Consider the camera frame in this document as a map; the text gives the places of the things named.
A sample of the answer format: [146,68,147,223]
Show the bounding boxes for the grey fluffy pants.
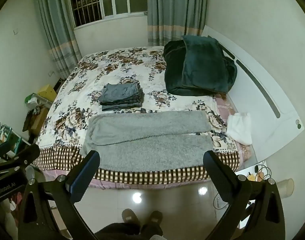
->
[80,111,213,172]

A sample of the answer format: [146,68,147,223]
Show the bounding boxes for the right brown slipper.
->
[148,210,163,225]

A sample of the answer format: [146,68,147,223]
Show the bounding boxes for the right grey-green curtain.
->
[148,0,208,46]

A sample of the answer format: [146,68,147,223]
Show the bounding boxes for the white bedside table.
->
[236,161,272,230]

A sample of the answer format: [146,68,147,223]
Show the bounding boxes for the floral bed sheet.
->
[35,47,245,176]

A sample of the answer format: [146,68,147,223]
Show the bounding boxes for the translucent plastic cup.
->
[277,178,295,199]

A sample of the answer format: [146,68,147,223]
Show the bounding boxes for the white headboard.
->
[202,26,304,162]

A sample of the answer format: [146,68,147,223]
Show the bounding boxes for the white cloth on bed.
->
[226,113,252,146]

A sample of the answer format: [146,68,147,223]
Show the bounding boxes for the left grey-green curtain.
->
[34,0,82,79]

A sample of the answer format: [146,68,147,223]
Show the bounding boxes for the stack of folded grey pants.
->
[98,81,144,111]

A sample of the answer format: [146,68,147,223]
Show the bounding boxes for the left brown slipper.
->
[121,209,140,227]

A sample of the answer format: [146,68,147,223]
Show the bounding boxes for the dark green folded blanket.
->
[163,35,238,96]

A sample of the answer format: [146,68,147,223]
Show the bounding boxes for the cluttered side shelf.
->
[0,93,54,159]

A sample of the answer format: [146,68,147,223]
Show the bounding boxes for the yellow box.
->
[37,85,57,102]

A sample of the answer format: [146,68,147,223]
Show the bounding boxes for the grey-green curtain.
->
[148,0,208,46]
[34,0,82,79]

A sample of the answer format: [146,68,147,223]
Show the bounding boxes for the brown slipper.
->
[148,210,163,225]
[121,209,140,227]

